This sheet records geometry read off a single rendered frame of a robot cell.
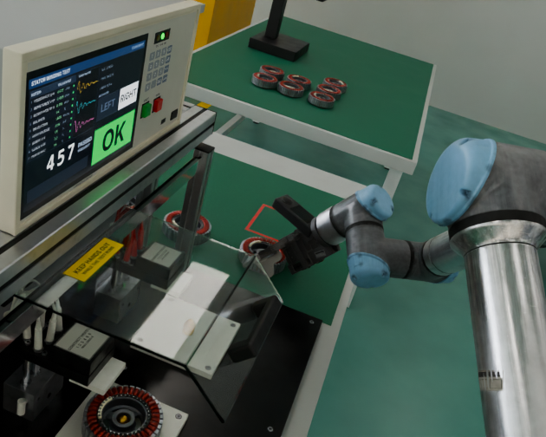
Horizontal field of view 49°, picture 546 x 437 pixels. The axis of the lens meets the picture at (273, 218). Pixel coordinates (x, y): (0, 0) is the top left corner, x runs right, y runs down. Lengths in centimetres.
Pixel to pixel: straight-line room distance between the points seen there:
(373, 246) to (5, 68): 72
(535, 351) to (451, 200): 20
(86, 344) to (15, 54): 41
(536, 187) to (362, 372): 167
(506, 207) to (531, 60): 529
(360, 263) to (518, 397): 49
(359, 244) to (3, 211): 65
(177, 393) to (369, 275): 40
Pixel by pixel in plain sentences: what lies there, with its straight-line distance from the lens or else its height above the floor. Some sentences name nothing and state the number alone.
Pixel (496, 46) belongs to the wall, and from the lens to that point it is 597.
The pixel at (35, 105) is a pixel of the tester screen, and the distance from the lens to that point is 65.
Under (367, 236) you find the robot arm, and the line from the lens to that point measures 113.
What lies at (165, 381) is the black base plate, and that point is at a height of 77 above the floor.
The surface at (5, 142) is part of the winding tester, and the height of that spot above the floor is 122.
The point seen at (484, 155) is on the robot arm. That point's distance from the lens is 76.
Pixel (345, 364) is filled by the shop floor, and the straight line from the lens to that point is 237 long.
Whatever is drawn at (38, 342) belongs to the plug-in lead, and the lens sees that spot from 87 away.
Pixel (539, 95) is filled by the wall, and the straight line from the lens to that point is 610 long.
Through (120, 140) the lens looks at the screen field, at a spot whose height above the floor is 115.
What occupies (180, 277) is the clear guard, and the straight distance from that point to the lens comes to 75.
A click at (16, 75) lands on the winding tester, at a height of 130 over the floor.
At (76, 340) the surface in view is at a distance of 86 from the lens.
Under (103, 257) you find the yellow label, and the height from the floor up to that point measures 107.
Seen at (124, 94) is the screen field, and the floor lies 122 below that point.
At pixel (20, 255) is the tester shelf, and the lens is 68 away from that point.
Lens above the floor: 151
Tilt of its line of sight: 29 degrees down
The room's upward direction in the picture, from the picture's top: 16 degrees clockwise
